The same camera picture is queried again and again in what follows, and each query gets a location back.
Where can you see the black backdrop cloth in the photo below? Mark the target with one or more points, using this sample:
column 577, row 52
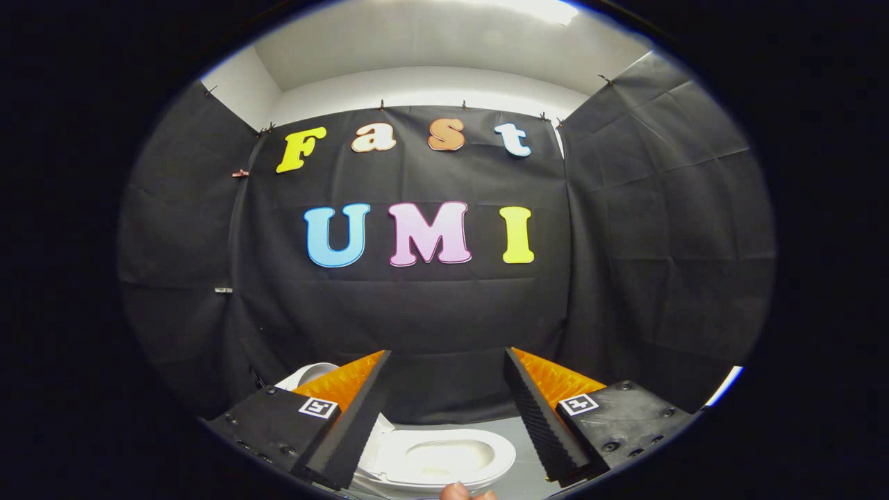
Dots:
column 430, row 312

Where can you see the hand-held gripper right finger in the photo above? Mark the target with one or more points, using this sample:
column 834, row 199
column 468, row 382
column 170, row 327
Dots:
column 538, row 417

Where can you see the white toilet seat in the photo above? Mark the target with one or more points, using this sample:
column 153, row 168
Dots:
column 503, row 455

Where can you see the white toilet bowl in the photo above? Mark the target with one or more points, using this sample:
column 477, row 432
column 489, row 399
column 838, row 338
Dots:
column 448, row 458

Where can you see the white toilet lid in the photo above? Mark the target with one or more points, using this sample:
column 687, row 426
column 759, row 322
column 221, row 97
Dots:
column 292, row 380

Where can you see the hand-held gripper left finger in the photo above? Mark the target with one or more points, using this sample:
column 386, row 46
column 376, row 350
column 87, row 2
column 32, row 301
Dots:
column 361, row 417

